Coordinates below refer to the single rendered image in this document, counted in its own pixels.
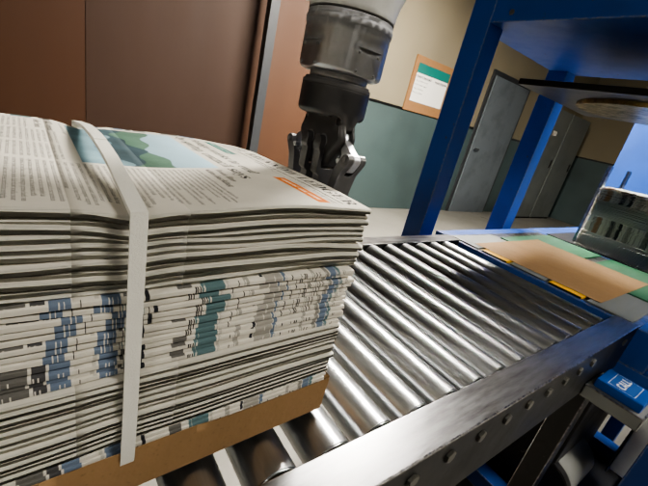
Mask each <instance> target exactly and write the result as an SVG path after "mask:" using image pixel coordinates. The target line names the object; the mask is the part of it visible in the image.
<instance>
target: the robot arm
mask: <svg viewBox="0 0 648 486"><path fill-rule="evenodd" d="M308 1H310V6H309V11H308V13H307V18H306V21H307V23H306V29H305V34H304V39H303V44H302V50H301V56H300V64H301V66H302V67H303V68H306V69H309V70H310V74H306V76H304V77H303V82H302V87H301V92H300V97H299V102H298V105H299V108H300V109H301V110H304V111H306V112H307V114H306V116H305V118H304V121H303V123H302V126H301V131H299V132H298V133H297V134H295V133H289V134H288V136H287V143H288V151H289V155H288V168H289V169H291V170H293V171H296V172H298V173H300V174H302V175H304V176H308V177H310V178H312V179H314V180H316V181H319V182H321V183H323V184H325V185H327V186H329V187H332V188H334V189H335V190H337V191H339V192H340V193H342V194H344V195H345V196H348V193H349V191H350V189H351V186H352V184H353V182H354V180H355V177H356V176H357V174H358V173H359V172H360V171H361V170H362V168H363V167H364V166H365V163H366V160H365V157H363V156H359V155H358V154H357V152H356V151H355V149H354V147H353V145H354V143H355V126H356V124H357V123H361V122H362V121H363V120H364V118H365V112H366V108H367V104H368V101H369V97H370V92H369V89H368V88H367V87H366V85H367V84H368V85H376V84H378V83H379V82H380V80H381V76H382V73H383V69H384V65H385V62H386V58H387V54H388V50H389V46H390V42H391V41H392V32H393V28H394V25H395V22H396V20H397V18H398V15H399V13H400V11H401V9H402V7H403V6H404V4H405V2H406V0H308Z"/></svg>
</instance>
